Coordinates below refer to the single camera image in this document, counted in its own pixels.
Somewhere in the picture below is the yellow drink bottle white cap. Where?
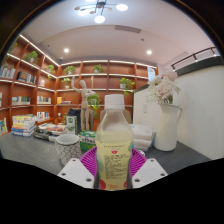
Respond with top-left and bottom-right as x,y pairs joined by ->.
95,93 -> 135,192

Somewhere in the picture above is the ceiling air vent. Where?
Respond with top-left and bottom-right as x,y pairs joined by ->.
114,24 -> 142,34

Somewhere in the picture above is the white pitcher vase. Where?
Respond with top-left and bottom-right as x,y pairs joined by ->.
153,103 -> 184,152

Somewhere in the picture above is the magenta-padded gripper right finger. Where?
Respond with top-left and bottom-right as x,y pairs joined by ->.
126,147 -> 168,190

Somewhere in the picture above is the white geometric patterned mug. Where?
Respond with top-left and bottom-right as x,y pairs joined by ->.
54,133 -> 83,167

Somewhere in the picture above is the multi-bulb ceiling lamp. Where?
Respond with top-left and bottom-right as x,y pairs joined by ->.
73,0 -> 129,24

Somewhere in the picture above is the wooden artist mannequin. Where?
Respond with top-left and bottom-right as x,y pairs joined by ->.
70,77 -> 96,132

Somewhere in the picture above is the white green drink carton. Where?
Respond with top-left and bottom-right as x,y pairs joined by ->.
65,115 -> 79,135

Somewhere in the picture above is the white pink flower bouquet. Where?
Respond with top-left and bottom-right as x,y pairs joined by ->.
145,69 -> 182,105

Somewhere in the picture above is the black metal railing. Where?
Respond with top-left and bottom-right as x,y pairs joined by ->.
170,46 -> 219,70

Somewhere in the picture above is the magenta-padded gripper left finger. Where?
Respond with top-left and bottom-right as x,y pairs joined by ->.
57,146 -> 100,190

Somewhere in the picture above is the colourful book stack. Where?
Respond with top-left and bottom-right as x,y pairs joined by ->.
10,114 -> 38,138

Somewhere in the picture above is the green tissue box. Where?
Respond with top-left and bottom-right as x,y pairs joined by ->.
78,130 -> 98,151

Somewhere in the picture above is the dark magazine stack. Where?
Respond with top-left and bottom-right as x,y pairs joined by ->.
33,122 -> 68,143

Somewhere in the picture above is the dark chair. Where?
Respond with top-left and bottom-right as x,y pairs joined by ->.
67,107 -> 83,124

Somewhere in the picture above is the brown wooden shelf unit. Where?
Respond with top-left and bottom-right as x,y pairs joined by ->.
0,33 -> 159,136

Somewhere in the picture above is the green leafy potted plant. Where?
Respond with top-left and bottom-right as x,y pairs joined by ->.
87,92 -> 102,119

